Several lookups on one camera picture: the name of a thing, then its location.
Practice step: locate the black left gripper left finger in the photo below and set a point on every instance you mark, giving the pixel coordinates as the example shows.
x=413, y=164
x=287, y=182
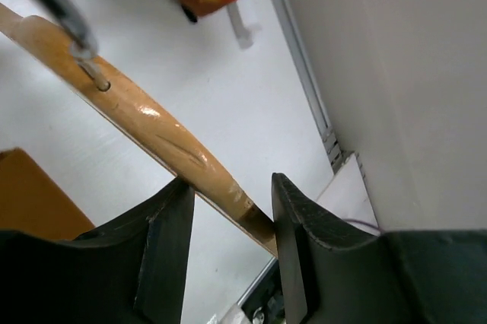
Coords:
x=137, y=262

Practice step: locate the wooden clothes hanger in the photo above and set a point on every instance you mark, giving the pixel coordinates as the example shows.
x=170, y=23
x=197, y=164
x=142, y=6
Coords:
x=68, y=48

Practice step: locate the brown trousers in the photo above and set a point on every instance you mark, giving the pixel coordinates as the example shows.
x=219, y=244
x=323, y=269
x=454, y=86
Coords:
x=33, y=204

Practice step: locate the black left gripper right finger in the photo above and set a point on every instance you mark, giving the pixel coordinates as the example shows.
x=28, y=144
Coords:
x=329, y=269

